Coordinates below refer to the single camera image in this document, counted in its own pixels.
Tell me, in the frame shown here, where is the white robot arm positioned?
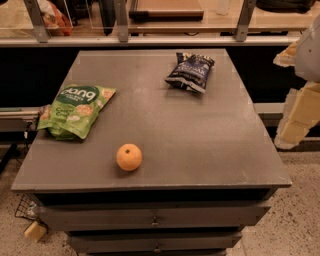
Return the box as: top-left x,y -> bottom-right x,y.
273,23 -> 320,149

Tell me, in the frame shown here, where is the blue chip bag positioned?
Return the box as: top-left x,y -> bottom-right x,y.
165,52 -> 215,93

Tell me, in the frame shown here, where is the green rice chips bag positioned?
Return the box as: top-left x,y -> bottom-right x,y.
37,84 -> 116,140

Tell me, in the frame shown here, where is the orange snack bag background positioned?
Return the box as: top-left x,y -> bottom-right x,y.
37,0 -> 72,36

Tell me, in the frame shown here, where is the orange fruit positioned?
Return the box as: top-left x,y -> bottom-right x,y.
116,144 -> 142,171

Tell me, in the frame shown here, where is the grey drawer cabinet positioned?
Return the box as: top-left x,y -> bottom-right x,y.
12,49 -> 291,256

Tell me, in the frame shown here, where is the lower grey drawer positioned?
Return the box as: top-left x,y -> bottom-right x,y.
68,232 -> 242,253

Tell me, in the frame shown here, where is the grey drawer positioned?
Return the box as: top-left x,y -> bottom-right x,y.
68,232 -> 242,253
35,201 -> 270,231

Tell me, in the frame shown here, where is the upper grey drawer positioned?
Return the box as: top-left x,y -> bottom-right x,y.
35,201 -> 270,231

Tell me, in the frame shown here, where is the yellow sponge block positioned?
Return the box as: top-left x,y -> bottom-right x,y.
24,221 -> 47,243

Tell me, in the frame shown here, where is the wooden board black frame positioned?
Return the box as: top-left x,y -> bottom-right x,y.
129,0 -> 204,20

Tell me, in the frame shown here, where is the metal railing frame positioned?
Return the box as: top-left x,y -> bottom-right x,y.
0,0 -> 301,48

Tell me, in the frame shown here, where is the black wire basket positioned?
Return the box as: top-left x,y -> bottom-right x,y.
14,195 -> 37,221

